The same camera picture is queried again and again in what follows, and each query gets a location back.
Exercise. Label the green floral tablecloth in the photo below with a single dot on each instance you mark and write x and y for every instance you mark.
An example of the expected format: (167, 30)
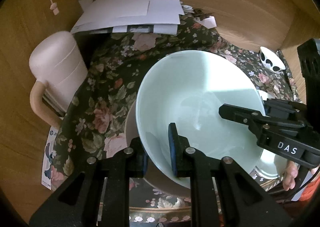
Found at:
(112, 79)

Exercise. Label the white plate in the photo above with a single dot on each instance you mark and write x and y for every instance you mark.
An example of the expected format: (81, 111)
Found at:
(270, 167)

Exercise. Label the person's right hand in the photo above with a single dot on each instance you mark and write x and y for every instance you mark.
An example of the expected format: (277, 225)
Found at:
(291, 175)

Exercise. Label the mint green bowl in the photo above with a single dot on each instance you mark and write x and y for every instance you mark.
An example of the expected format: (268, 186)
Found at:
(200, 92)

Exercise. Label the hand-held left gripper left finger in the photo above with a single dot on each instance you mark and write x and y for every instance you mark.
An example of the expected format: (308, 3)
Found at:
(136, 153)

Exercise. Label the stack of white papers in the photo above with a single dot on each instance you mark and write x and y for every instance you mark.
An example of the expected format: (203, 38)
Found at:
(125, 12)

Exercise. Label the white bowl with black dots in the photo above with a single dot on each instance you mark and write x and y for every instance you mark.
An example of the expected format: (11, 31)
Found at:
(271, 62)

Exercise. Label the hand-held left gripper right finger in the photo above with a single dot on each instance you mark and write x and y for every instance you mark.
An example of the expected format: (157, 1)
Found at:
(172, 147)

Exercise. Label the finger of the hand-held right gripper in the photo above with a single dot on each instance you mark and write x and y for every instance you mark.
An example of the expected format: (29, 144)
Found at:
(240, 114)
(285, 108)

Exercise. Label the cartoon printed paper sheet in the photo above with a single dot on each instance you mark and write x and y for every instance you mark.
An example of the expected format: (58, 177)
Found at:
(50, 157)

